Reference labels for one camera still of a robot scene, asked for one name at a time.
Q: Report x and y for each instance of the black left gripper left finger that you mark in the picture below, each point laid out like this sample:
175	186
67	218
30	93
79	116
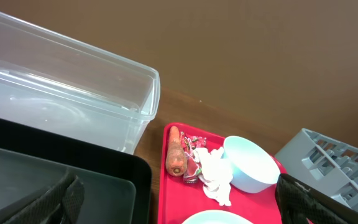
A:
57	203

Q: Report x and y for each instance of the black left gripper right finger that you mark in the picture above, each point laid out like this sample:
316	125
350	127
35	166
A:
299	203

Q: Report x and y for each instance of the light blue bowl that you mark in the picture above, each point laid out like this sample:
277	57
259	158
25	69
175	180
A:
254	170

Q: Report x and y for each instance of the light blue plate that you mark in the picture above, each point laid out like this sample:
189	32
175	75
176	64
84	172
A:
216	217

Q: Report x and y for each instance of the grey dishwasher rack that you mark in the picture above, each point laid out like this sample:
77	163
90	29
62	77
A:
325	164

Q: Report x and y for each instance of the black plastic bin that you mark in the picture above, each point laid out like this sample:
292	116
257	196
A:
117	185

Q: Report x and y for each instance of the crumpled white napkin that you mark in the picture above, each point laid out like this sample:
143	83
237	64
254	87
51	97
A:
216	174

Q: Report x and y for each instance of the red serving tray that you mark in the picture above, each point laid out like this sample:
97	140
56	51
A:
178	200

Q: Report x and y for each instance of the orange carrot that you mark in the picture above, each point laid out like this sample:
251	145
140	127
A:
176	161

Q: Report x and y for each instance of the red snack wrapper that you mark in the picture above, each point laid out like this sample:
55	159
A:
189	143

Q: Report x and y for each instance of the clear plastic bin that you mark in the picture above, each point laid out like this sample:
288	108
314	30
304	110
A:
58	84

